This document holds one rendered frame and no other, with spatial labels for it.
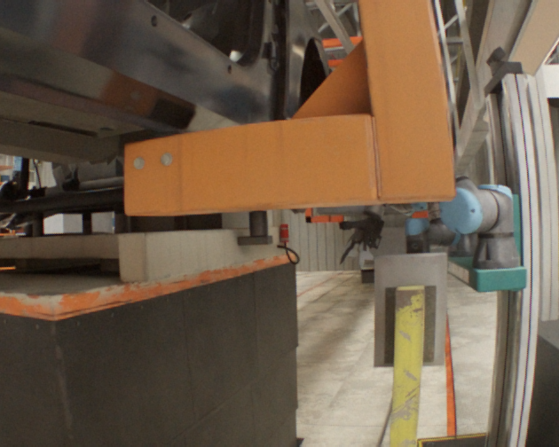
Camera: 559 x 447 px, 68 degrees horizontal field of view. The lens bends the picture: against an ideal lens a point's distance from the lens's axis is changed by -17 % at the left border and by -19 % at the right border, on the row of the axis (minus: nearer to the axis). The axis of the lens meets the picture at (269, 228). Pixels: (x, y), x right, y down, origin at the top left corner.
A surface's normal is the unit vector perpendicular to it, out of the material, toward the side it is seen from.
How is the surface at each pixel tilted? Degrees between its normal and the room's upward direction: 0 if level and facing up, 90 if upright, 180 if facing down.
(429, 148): 90
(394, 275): 90
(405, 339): 90
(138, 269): 90
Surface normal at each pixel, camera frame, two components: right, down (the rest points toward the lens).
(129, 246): -0.33, 0.02
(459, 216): -0.81, 0.14
